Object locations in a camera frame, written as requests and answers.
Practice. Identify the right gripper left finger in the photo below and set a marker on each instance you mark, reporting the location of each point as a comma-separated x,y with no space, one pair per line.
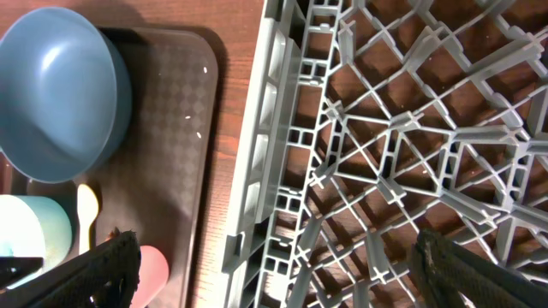
106,276

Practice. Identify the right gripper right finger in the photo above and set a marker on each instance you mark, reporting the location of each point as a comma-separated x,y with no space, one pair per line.
446,274

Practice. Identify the orange carrot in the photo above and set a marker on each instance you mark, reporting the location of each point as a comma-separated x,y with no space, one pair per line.
113,234

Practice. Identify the pink cup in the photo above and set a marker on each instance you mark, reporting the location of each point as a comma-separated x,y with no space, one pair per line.
153,274

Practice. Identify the dark blue plate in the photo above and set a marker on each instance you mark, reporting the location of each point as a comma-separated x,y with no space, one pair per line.
66,96

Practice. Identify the grey dishwasher rack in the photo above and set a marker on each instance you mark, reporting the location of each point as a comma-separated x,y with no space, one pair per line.
369,121

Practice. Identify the yellow plastic spoon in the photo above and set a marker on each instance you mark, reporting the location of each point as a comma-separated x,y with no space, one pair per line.
87,212

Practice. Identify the light blue bowl with rice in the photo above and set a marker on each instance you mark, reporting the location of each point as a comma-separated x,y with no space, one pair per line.
34,227

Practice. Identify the brown serving tray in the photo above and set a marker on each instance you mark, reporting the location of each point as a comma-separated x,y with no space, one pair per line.
152,184

